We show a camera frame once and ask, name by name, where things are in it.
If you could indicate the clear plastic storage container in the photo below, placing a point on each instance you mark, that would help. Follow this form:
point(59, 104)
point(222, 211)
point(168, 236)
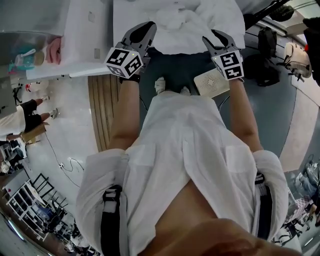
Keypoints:
point(22, 52)

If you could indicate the fluffy white towel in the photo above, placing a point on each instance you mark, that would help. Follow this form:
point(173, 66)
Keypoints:
point(172, 18)

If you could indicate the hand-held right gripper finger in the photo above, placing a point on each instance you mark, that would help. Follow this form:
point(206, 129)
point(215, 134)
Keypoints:
point(210, 47)
point(226, 40)

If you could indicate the person's white shoe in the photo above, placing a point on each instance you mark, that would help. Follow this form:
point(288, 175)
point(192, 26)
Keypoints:
point(185, 90)
point(160, 85)

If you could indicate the grey metal box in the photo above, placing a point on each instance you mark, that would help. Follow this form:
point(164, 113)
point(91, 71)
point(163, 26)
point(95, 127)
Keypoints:
point(6, 96)

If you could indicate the white perforated plastic basket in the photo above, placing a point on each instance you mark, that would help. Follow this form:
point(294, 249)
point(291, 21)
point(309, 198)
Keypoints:
point(211, 82)

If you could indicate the wooden slatted floor panel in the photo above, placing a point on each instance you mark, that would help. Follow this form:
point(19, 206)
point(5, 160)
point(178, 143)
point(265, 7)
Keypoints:
point(102, 110)

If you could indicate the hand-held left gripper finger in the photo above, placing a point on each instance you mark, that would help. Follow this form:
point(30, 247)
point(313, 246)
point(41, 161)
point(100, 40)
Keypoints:
point(128, 33)
point(152, 32)

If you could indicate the large smooth white towel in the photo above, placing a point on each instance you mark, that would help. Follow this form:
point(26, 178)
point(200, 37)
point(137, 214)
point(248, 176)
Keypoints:
point(215, 25)

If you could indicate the black duffel bag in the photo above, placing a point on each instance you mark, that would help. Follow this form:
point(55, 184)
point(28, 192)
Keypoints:
point(261, 71)

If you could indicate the black backpack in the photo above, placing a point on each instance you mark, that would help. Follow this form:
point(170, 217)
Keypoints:
point(267, 42)

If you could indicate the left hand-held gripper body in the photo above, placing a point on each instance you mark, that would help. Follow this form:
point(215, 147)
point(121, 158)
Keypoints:
point(123, 62)

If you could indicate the person's left forearm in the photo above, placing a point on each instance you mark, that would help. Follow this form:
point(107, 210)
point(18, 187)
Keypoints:
point(126, 112)

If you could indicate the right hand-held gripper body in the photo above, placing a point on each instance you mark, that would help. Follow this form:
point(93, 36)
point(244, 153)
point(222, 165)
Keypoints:
point(231, 63)

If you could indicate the white shelf rack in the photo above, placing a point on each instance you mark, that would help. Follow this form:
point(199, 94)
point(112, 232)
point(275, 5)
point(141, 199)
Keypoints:
point(23, 205)

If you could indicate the person's white shirt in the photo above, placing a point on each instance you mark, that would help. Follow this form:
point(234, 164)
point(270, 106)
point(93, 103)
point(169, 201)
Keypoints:
point(180, 140)

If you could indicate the beige bag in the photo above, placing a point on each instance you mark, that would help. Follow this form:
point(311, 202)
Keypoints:
point(298, 58)

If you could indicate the black tyre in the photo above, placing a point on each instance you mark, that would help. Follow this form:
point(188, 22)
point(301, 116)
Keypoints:
point(282, 12)

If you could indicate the white cabinet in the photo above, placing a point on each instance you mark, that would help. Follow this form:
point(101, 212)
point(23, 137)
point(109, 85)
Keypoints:
point(80, 37)

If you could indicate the brown cardboard box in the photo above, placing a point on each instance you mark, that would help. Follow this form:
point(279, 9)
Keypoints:
point(35, 133)

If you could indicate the person's right forearm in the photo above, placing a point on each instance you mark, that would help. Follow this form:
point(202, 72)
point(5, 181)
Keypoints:
point(241, 112)

